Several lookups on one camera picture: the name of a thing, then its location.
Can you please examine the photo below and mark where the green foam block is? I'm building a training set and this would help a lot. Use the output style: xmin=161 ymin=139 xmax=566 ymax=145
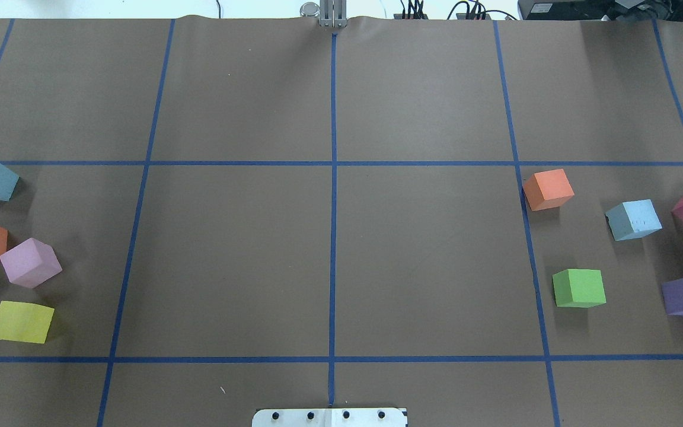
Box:
xmin=552 ymin=269 xmax=607 ymax=308

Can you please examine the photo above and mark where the black monitor base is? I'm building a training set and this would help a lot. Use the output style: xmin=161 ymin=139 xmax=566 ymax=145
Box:
xmin=517 ymin=1 xmax=683 ymax=22

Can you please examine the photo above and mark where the pink lilac foam block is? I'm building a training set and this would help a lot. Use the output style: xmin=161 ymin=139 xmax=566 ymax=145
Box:
xmin=0 ymin=238 xmax=62 ymax=289

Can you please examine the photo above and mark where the yellow foam block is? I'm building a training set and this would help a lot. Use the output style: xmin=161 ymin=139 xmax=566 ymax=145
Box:
xmin=0 ymin=301 xmax=55 ymax=344

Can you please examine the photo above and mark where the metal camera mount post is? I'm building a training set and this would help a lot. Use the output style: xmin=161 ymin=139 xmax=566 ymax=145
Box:
xmin=300 ymin=0 xmax=349 ymax=28

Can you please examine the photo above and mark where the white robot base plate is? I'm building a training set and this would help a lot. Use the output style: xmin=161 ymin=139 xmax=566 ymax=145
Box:
xmin=251 ymin=407 xmax=408 ymax=426

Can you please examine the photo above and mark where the black cable bundle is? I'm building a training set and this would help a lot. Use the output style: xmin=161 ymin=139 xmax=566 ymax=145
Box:
xmin=401 ymin=0 xmax=519 ymax=22

